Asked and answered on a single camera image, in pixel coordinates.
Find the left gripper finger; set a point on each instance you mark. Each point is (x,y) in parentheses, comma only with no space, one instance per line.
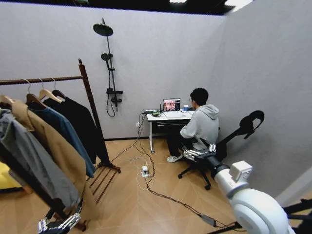
(72,220)
(43,225)

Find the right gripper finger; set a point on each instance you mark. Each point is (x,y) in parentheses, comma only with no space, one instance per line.
(212,147)
(193,155)

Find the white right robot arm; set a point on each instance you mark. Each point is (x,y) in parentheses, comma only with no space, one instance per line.
(253,204)

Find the grey hanging garment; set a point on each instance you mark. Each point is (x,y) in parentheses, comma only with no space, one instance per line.
(31,156)

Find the black hanging garment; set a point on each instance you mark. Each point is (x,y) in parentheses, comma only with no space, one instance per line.
(83,122)

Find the dark wooden hanger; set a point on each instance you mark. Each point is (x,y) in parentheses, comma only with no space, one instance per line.
(58,93)
(34,98)

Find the light wooden hanger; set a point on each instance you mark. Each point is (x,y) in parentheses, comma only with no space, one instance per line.
(47,94)
(6,99)

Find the black office chair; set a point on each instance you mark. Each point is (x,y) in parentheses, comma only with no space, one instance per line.
(234,136)

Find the person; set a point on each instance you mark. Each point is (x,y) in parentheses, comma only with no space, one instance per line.
(203,124)

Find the blue and white cup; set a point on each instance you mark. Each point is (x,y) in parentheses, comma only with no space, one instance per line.
(185,107)

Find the white power strip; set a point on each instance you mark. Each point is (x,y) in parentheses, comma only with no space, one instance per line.
(144,170)

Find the open laptop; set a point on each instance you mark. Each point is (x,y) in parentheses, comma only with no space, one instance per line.
(172,107)

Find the white desk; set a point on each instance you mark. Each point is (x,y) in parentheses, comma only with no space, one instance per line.
(156,117)

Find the green circuit board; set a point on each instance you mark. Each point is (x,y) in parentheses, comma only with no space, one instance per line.
(156,112)

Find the grey power adapter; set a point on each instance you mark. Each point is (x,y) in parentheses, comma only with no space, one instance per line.
(208,219)

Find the tan hanging coat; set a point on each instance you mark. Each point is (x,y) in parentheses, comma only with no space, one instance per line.
(56,143)

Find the blue hanging shirt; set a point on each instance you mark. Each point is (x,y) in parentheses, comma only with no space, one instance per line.
(70,136)

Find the dark wooden clothes rack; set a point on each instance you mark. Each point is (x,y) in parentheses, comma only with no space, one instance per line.
(91,97)

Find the black hand shower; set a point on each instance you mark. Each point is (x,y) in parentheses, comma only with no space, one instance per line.
(105,57)

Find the black overhead shower head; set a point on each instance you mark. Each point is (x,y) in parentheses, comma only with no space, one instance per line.
(103,28)

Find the black shower rail with mixer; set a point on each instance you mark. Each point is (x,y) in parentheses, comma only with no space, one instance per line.
(111,73)

